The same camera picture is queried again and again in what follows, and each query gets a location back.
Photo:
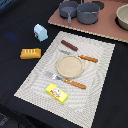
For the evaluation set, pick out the round beige toy plate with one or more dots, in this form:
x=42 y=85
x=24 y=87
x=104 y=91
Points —
x=70 y=66

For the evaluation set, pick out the light blue toy milk carton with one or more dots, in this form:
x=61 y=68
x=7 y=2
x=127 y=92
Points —
x=40 y=32

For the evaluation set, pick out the brown toy sausage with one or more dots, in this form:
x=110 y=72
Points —
x=69 y=45

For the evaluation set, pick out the orange toy bread loaf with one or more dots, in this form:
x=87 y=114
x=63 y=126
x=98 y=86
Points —
x=30 y=53

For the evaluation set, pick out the brown toy stove board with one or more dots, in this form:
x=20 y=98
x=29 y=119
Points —
x=104 y=27

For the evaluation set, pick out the grey toy saucepan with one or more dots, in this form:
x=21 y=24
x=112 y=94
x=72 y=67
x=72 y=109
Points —
x=68 y=9

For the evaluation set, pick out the grey toy pot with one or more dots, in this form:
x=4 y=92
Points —
x=87 y=13

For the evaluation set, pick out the toy fork wooden handle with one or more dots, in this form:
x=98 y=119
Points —
x=71 y=82

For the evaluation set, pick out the woven beige placemat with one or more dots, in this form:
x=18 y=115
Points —
x=79 y=109

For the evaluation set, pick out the yellow toy butter box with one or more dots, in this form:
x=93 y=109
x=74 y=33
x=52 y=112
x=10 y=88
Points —
x=57 y=93

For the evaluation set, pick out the toy knife wooden handle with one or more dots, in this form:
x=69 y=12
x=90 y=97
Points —
x=80 y=56

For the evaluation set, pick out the beige bowl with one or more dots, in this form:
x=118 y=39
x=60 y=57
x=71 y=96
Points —
x=122 y=15

